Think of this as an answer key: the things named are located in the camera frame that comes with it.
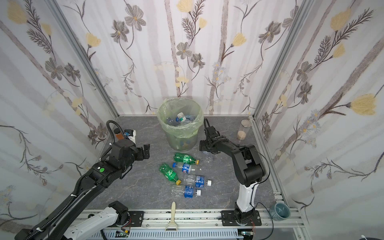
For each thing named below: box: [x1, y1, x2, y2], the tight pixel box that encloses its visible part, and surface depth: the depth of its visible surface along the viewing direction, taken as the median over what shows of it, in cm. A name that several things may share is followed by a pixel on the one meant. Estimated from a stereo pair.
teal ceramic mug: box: [270, 202, 291, 221], surface depth 74 cm
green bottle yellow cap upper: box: [173, 153, 200, 165], surface depth 92 cm
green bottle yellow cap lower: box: [159, 163, 182, 186], surface depth 87 cm
